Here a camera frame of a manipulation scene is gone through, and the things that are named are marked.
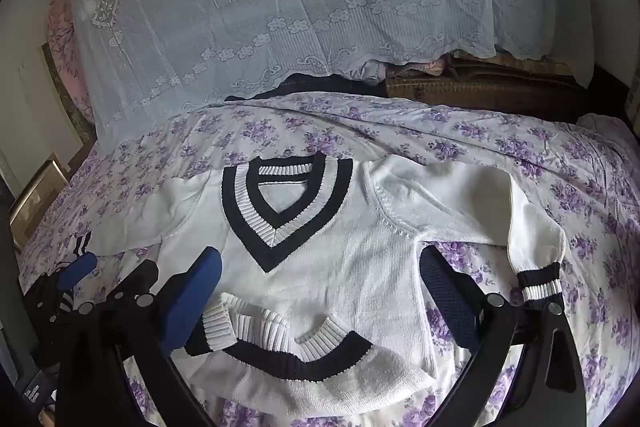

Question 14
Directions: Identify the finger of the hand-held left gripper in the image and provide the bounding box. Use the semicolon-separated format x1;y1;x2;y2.
109;261;160;303
31;253;98;308

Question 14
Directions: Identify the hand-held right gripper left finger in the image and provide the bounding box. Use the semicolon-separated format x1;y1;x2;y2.
57;247;223;427

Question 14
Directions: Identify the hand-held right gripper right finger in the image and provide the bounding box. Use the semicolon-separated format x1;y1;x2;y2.
419;246;587;427

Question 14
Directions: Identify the white sweater with navy trim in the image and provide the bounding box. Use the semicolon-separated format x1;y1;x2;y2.
57;152;568;420

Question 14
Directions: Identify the purple floral bedsheet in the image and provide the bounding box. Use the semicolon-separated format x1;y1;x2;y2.
15;92;640;427

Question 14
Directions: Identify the brown woven mat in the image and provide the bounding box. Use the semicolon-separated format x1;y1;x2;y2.
385;52;591;122

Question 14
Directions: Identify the crumpled pink grey cloth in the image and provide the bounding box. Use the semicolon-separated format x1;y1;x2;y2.
387;57;453;78

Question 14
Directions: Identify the dark cloth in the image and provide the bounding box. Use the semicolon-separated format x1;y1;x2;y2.
225;72;388;100

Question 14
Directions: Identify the gilded picture frame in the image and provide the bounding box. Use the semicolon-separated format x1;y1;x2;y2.
9;154;73;253

